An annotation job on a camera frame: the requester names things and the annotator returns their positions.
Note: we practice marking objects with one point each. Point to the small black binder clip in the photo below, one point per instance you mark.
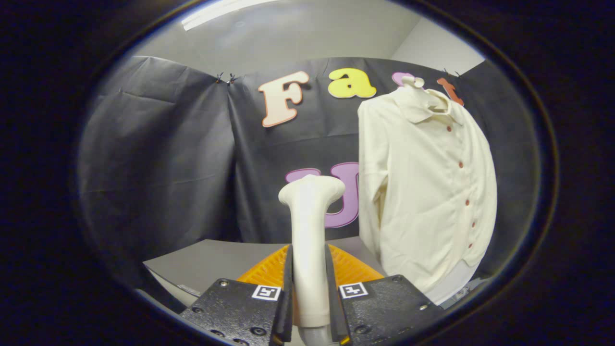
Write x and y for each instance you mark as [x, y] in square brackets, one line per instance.
[226, 78]
[451, 73]

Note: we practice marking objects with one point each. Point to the ceiling light panel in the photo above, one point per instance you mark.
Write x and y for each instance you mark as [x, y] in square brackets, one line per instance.
[216, 12]

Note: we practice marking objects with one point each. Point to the cream garment steamer head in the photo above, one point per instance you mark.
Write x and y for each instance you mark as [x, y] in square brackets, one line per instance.
[310, 240]

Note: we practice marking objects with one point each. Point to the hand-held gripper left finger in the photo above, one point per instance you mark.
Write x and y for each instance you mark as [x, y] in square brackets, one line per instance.
[287, 307]

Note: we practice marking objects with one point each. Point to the black backdrop cloth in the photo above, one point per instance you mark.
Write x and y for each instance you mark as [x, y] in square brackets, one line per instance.
[168, 158]

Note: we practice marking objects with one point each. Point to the cream button-up shirt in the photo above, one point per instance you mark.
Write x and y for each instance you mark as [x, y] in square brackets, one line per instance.
[418, 192]

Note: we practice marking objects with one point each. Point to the white clothes hanger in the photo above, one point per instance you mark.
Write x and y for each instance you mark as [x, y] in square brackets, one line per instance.
[423, 98]

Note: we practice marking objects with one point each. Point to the white cloth under shirt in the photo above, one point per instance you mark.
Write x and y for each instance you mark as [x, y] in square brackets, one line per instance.
[454, 283]

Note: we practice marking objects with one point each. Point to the grey cabinet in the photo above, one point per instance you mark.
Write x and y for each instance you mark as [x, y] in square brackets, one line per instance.
[216, 262]

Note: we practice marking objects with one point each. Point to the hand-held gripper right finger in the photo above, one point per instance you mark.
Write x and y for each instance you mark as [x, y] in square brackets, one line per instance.
[334, 312]

